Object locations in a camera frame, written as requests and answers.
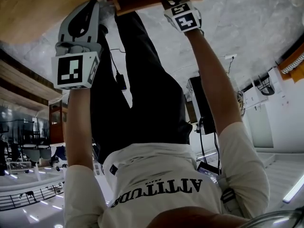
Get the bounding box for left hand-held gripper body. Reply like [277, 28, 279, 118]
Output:
[51, 41, 103, 90]

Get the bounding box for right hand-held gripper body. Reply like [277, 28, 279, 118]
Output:
[163, 0, 203, 33]

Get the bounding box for wooden table drawer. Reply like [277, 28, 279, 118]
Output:
[109, 0, 205, 17]

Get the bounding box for person's right forearm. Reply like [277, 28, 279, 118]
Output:
[184, 28, 245, 138]

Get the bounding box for person's left forearm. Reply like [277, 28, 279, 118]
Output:
[65, 86, 96, 173]

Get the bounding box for wooden coffee table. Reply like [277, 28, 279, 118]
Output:
[0, 0, 115, 46]

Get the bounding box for person's left black shoe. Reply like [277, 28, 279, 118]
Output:
[98, 23, 109, 37]

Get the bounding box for stack of wooden slats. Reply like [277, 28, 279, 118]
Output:
[0, 48, 64, 112]

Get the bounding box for black power bank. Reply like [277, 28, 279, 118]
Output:
[115, 73, 128, 92]

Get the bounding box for person's black trousers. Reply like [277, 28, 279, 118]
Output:
[89, 10, 193, 164]

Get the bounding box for black box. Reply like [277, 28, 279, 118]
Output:
[184, 76, 217, 135]

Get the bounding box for black chair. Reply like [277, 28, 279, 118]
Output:
[256, 76, 276, 96]

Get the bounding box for orange sofa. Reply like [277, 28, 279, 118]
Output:
[277, 42, 304, 85]

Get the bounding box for white cabinet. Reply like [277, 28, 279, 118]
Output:
[244, 66, 286, 149]

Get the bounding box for black railing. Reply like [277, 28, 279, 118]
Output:
[0, 181, 65, 211]

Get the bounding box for person's white printed shirt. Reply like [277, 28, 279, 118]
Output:
[63, 122, 271, 228]

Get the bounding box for black screen device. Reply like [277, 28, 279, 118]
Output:
[196, 161, 219, 179]

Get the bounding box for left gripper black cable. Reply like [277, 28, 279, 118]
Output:
[108, 47, 125, 77]

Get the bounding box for grey harness strap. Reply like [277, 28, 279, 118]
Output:
[219, 187, 246, 219]

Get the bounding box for clear head mount rim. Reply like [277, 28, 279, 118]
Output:
[246, 209, 304, 228]

